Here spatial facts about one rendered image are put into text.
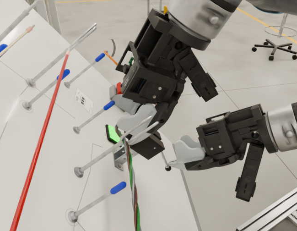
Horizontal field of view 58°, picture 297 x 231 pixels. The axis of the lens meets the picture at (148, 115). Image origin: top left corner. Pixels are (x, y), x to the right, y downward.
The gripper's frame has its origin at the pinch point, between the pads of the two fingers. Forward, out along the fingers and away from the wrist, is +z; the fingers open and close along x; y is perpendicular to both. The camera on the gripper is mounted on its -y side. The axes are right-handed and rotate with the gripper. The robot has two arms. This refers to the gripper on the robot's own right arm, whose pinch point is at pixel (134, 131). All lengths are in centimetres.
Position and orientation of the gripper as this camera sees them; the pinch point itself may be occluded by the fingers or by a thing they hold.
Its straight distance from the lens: 46.9
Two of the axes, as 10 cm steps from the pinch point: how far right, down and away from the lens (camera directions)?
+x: 2.3, 6.7, -7.1
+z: -4.8, 7.1, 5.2
